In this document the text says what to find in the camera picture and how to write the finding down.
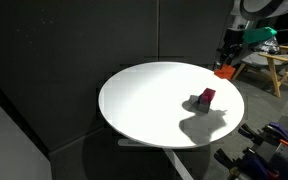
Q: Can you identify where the black gripper green mount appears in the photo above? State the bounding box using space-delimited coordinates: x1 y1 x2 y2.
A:
217 27 277 67

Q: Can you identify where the orange block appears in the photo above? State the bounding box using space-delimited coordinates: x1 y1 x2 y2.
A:
214 64 235 80

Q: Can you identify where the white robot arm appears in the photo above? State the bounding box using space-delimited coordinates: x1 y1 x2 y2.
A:
214 0 288 69

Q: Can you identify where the pink block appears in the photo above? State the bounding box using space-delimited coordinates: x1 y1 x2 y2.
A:
201 88 215 103

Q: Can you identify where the grey block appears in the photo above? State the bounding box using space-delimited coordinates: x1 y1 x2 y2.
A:
198 103 210 113

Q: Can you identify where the clear plastic bag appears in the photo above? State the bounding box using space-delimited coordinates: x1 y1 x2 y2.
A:
254 37 280 54

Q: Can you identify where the wooden chair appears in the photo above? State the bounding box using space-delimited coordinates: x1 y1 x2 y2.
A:
232 45 288 98

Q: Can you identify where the blue orange spring clamp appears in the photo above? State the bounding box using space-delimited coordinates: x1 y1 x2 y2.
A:
238 122 288 147

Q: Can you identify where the white round table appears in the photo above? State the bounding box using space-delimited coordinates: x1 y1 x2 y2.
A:
98 62 244 180

